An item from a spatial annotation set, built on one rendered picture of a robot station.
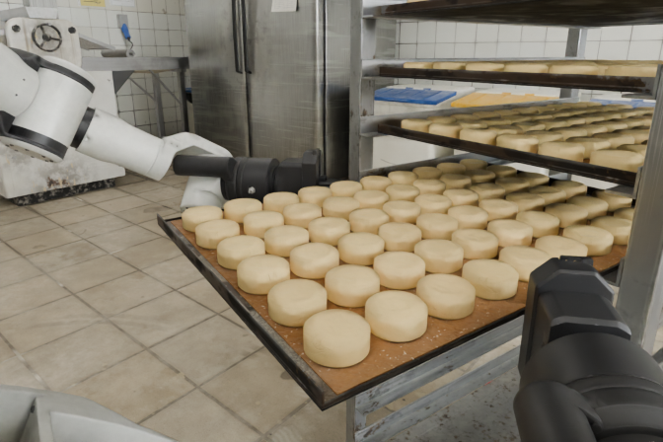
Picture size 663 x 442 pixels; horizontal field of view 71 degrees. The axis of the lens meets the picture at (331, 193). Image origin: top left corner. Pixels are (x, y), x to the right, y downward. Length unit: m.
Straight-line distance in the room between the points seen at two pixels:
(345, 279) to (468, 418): 0.90
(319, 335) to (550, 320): 0.16
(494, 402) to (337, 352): 1.02
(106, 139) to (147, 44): 4.29
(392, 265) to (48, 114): 0.49
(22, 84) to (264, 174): 0.34
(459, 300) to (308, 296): 0.12
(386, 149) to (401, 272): 2.64
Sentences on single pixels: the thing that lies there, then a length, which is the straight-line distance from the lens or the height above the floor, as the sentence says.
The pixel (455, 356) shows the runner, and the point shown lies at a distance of 1.16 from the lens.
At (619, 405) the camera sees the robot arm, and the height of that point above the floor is 0.81.
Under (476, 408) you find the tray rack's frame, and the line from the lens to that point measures 1.31.
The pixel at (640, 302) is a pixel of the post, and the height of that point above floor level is 0.76.
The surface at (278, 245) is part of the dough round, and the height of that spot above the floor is 0.79.
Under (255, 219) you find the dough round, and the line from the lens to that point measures 0.57.
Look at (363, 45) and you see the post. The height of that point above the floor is 1.00.
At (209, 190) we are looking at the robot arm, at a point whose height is 0.77.
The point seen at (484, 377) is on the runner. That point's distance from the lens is 1.28.
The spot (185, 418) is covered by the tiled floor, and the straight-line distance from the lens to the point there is 1.52.
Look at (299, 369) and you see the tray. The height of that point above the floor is 0.78.
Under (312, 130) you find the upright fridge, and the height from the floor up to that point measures 0.50.
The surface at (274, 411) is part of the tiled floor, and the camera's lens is 1.49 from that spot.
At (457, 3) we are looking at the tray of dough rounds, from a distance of 0.66.
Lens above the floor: 0.99
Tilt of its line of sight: 17 degrees down
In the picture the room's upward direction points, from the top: straight up
